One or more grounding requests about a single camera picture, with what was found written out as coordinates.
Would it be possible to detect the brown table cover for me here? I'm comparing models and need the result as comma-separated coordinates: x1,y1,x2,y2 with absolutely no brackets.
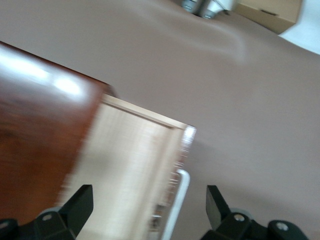
0,0,320,240

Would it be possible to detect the dark red wooden cabinet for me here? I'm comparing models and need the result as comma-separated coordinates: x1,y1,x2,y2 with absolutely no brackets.
0,41,117,226

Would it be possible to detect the light wood drawer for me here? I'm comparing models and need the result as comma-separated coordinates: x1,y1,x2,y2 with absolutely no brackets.
58,93,197,240

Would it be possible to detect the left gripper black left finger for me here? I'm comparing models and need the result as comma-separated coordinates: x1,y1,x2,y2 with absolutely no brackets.
0,184,94,240

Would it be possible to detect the cardboard box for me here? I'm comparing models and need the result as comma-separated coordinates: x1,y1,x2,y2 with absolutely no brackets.
236,0,303,35

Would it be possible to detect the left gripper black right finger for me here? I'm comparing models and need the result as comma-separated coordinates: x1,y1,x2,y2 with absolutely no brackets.
199,184,311,240

